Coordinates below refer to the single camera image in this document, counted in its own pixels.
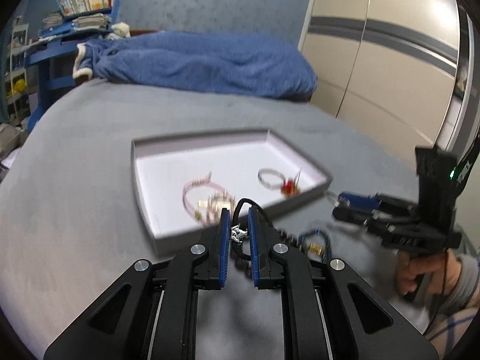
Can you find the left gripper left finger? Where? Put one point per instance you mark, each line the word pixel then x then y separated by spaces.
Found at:
pixel 150 311

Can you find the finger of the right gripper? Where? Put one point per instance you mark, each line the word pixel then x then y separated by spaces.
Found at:
pixel 360 215
pixel 377 202

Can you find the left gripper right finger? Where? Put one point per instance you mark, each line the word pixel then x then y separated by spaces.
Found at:
pixel 328 310

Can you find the gold round hair clip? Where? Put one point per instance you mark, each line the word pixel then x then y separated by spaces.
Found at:
pixel 209 211

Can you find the person's right hand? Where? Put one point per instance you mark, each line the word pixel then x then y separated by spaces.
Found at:
pixel 444 269

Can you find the grey cardboard tray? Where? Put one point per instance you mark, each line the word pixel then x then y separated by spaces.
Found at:
pixel 172 173

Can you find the beige wardrobe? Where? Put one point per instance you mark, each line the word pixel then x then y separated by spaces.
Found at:
pixel 387 68

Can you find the blue fleece blanket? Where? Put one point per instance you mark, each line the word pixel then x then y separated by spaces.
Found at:
pixel 248 64

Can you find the grey bag on floor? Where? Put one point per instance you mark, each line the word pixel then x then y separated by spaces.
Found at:
pixel 10 139

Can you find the blue desk shelf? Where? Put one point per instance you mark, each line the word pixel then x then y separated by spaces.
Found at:
pixel 61 41

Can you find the white plush toy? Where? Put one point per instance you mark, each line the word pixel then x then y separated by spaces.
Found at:
pixel 119 30

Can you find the white storage rack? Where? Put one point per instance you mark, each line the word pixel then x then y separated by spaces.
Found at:
pixel 15 77

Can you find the stack of papers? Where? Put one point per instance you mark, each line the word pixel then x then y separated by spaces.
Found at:
pixel 95 22

